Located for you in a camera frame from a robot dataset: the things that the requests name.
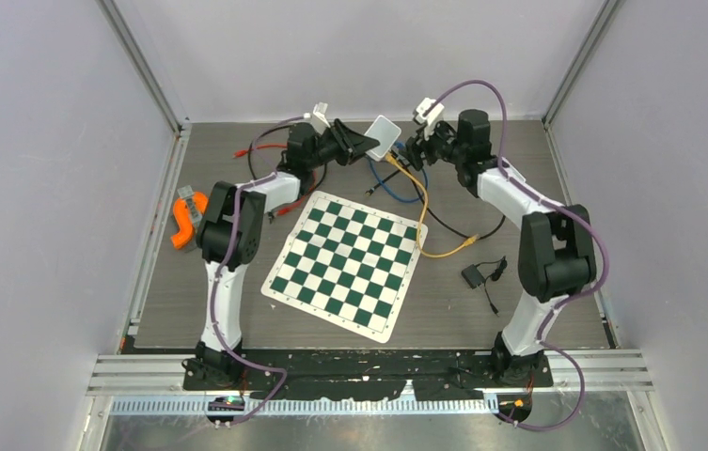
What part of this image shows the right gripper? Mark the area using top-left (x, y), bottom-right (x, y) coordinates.
top-left (400, 117), bottom-right (467, 172)

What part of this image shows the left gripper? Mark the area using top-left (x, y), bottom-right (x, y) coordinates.
top-left (307, 120), bottom-right (378, 172)

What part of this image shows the blue ethernet cable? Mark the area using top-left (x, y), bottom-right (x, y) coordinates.
top-left (369, 141), bottom-right (430, 204)

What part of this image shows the yellow ethernet cable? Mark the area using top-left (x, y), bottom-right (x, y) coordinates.
top-left (385, 155), bottom-right (480, 259)

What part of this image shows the white switch box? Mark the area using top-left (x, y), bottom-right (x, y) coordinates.
top-left (364, 115), bottom-right (401, 162)

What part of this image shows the black power adapter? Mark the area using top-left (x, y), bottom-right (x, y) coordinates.
top-left (460, 257), bottom-right (508, 316)

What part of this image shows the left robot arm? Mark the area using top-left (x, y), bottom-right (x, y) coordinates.
top-left (194, 117), bottom-right (381, 389)

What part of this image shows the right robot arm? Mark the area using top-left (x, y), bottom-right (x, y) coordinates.
top-left (402, 109), bottom-right (597, 386)

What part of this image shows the green white chessboard mat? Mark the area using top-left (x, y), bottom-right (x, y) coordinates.
top-left (260, 192), bottom-right (428, 344)

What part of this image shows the orange toy on grey plate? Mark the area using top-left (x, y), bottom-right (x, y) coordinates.
top-left (170, 185), bottom-right (209, 251)

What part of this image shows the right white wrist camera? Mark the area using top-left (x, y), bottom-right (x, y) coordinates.
top-left (413, 97), bottom-right (445, 141)

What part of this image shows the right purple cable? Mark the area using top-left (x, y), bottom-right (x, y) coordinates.
top-left (431, 79), bottom-right (611, 433)

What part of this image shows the red ethernet cable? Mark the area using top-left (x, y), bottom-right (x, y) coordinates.
top-left (233, 144), bottom-right (318, 217)

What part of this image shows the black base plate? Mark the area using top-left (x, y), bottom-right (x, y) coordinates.
top-left (181, 349), bottom-right (553, 401)

